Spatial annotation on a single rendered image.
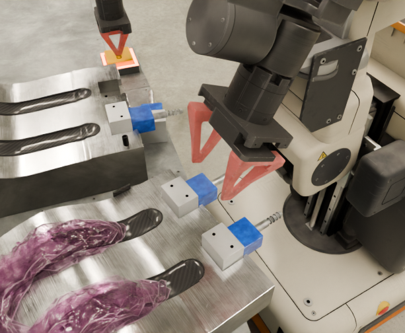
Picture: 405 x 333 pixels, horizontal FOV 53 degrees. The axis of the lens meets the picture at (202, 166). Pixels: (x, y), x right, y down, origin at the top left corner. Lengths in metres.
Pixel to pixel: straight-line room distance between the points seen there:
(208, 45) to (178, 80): 2.02
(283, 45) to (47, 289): 0.39
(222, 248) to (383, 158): 0.47
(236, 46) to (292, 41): 0.07
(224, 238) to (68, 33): 0.81
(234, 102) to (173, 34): 2.41
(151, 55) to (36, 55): 1.53
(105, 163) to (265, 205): 0.79
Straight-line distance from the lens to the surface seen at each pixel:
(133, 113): 0.73
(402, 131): 1.04
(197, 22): 0.37
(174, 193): 0.62
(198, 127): 0.48
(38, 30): 1.26
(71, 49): 1.14
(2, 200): 0.74
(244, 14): 0.35
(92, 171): 0.70
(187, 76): 2.40
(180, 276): 0.58
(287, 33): 0.40
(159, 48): 2.67
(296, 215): 1.39
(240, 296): 0.56
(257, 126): 0.42
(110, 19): 0.95
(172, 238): 0.60
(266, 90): 0.41
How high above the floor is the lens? 1.36
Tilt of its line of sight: 47 degrees down
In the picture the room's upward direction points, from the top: straight up
